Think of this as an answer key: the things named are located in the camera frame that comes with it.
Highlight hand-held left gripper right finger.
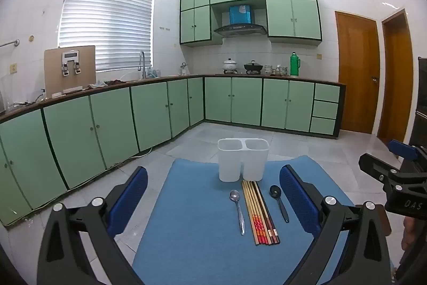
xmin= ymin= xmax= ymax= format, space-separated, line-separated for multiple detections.
xmin=279 ymin=165 xmax=392 ymax=285

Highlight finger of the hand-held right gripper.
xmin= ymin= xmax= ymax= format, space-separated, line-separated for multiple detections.
xmin=388 ymin=139 xmax=417 ymax=160
xmin=358 ymin=153 xmax=401 ymax=184

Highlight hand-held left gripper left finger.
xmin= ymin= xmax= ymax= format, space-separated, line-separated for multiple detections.
xmin=37 ymin=166 xmax=149 ymax=285

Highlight black plastic spoon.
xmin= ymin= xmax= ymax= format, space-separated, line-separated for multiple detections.
xmin=270 ymin=185 xmax=289 ymax=223

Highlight row of wooden chopsticks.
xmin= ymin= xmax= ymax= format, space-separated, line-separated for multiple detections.
xmin=242 ymin=180 xmax=280 ymax=246

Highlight metal spoon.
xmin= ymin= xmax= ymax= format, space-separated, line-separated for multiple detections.
xmin=230 ymin=190 xmax=246 ymax=235

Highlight white two-compartment utensil holder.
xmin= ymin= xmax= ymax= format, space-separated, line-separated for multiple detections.
xmin=218 ymin=138 xmax=270 ymax=182

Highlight person's right hand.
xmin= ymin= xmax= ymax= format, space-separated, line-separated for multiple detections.
xmin=402 ymin=217 xmax=416 ymax=251

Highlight dark cabinet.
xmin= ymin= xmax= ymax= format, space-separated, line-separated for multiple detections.
xmin=413 ymin=57 xmax=427 ymax=146

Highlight wooden door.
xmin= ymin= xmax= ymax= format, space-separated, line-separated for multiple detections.
xmin=378 ymin=9 xmax=414 ymax=146
xmin=335 ymin=10 xmax=380 ymax=135

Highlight blue table mat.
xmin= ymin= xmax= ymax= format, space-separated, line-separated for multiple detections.
xmin=132 ymin=155 xmax=358 ymax=285

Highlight green lower kitchen cabinets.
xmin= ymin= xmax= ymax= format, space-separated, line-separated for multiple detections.
xmin=0 ymin=75 xmax=346 ymax=229

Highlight green kitchen cabinets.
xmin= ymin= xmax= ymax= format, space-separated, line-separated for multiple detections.
xmin=0 ymin=75 xmax=346 ymax=229
xmin=180 ymin=0 xmax=323 ymax=47

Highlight green thermos flask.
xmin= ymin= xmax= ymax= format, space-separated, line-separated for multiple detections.
xmin=289 ymin=52 xmax=301 ymax=76

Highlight metal kitchen faucet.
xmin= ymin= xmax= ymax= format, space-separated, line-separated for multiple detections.
xmin=139 ymin=51 xmax=148 ymax=79

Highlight black wok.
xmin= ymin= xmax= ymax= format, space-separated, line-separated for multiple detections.
xmin=243 ymin=60 xmax=264 ymax=75

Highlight cardboard panel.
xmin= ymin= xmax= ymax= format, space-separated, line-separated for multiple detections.
xmin=44 ymin=45 xmax=97 ymax=97

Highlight white lidded pot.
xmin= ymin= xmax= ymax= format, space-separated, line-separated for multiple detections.
xmin=222 ymin=58 xmax=238 ymax=74

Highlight clear glass pitcher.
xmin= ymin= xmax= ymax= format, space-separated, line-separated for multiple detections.
xmin=0 ymin=76 xmax=14 ymax=111

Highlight green upper kitchen cabinets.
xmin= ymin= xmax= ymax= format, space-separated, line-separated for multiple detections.
xmin=180 ymin=0 xmax=323 ymax=47

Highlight black range hood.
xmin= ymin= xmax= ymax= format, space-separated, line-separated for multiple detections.
xmin=213 ymin=24 xmax=268 ymax=37

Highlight white window blind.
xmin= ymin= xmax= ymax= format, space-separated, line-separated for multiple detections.
xmin=58 ymin=0 xmax=156 ymax=72

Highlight blue box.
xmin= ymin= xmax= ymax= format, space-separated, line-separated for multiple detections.
xmin=229 ymin=5 xmax=253 ymax=26

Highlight white floor cable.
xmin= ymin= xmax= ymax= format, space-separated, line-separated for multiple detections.
xmin=113 ymin=147 xmax=155 ymax=169

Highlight white wall-mounted device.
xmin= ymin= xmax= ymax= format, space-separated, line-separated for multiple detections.
xmin=61 ymin=51 xmax=82 ymax=76

